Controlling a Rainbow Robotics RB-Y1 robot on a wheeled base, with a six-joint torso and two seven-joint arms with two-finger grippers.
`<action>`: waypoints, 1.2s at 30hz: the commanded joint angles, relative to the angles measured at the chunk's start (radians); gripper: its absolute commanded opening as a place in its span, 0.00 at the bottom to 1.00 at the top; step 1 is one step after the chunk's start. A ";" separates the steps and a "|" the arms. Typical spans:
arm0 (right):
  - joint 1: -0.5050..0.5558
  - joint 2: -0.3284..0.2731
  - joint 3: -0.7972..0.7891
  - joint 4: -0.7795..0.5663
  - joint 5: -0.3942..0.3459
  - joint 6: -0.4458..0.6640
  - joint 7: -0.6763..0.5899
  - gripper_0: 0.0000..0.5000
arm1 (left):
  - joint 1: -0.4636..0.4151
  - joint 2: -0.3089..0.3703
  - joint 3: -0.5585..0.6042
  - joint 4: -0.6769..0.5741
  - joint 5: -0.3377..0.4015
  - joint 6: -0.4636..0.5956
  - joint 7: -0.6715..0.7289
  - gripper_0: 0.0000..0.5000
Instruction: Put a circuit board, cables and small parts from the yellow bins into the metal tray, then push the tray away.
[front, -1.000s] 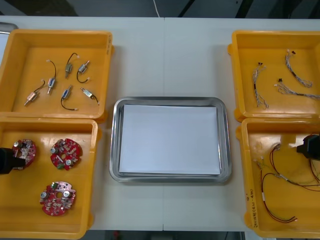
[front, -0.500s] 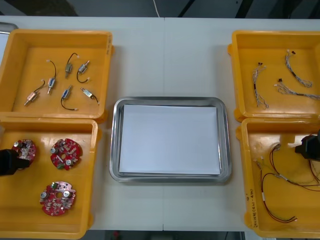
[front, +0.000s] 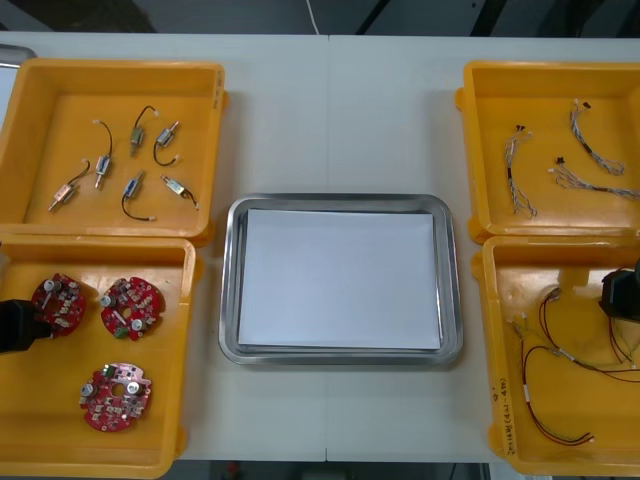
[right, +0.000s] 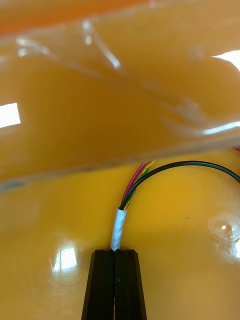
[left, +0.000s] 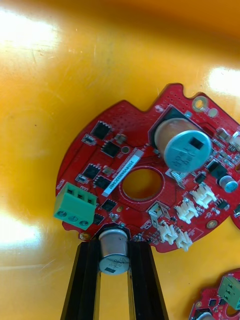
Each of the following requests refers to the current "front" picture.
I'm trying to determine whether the red-black wire harness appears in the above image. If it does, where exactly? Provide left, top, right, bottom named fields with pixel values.
left=519, top=344, right=597, bottom=445

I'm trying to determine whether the white sheet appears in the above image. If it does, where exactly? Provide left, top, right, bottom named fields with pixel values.
left=237, top=208, right=444, bottom=350
left=0, top=67, right=20, bottom=132

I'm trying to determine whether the yellow-orange plastic bin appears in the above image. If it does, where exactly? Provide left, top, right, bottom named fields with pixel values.
left=0, top=235, right=206, bottom=480
left=453, top=58, right=640, bottom=239
left=470, top=234, right=640, bottom=476
left=0, top=57, right=231, bottom=246

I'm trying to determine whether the steel tray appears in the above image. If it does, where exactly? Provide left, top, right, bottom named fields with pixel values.
left=0, top=43, right=40, bottom=134
left=218, top=193, right=464, bottom=370

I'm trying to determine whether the group of metal solenoids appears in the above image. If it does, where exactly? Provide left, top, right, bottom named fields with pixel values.
left=47, top=104, right=201, bottom=222

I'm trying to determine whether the round red circuit board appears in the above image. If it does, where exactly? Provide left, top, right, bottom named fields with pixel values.
left=30, top=272, right=87, bottom=335
left=78, top=362, right=154, bottom=431
left=99, top=277, right=166, bottom=343

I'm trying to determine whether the red wire harness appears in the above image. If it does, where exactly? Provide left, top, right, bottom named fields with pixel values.
left=537, top=284, right=640, bottom=384

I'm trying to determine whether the green-yellow wire harness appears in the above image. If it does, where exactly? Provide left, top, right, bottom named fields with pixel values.
left=508, top=312, right=640, bottom=374

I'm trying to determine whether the blue-white wire harness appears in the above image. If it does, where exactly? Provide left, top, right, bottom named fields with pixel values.
left=504, top=125, right=539, bottom=219
left=547, top=157, right=640, bottom=201
left=569, top=99, right=626, bottom=175

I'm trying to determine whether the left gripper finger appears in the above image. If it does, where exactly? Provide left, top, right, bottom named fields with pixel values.
left=0, top=298, right=54, bottom=332
left=0, top=327, right=52, bottom=354

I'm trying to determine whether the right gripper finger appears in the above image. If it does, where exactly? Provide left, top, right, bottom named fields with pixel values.
left=601, top=294, right=640, bottom=322
left=601, top=267, right=640, bottom=297

